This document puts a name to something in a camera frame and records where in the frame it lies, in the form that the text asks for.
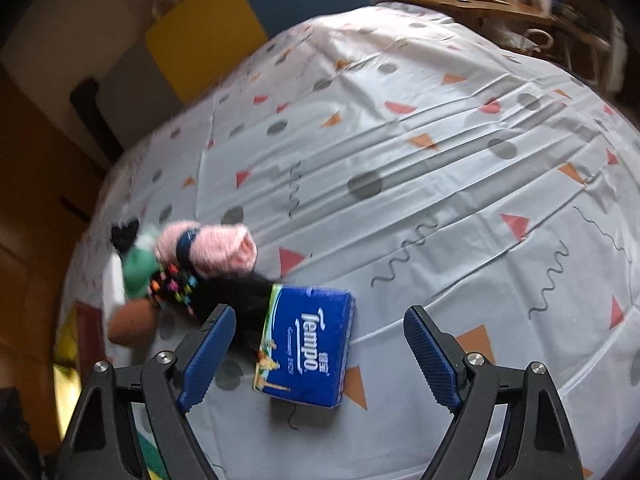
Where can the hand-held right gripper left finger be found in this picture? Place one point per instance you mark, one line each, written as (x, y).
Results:
(207, 360)

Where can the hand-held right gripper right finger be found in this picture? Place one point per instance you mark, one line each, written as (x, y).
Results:
(430, 355)

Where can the black scrunchie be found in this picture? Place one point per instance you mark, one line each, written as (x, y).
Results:
(235, 300)

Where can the brown makeup sponge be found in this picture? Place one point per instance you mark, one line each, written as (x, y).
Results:
(130, 322)

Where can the blue tissue pack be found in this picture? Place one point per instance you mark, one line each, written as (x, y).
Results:
(310, 345)

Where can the pink knitted cloth roll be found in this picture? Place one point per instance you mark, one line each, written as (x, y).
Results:
(225, 250)

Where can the green silicone bowl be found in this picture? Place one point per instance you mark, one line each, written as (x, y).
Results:
(140, 265)

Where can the bed with patterned sheet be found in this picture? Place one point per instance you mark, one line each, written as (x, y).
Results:
(400, 185)

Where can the wooden wardrobe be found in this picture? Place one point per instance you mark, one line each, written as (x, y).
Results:
(30, 185)

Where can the grey yellow blue headboard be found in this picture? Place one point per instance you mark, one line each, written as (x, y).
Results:
(210, 35)

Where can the wooden desk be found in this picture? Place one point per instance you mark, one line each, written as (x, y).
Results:
(450, 2)

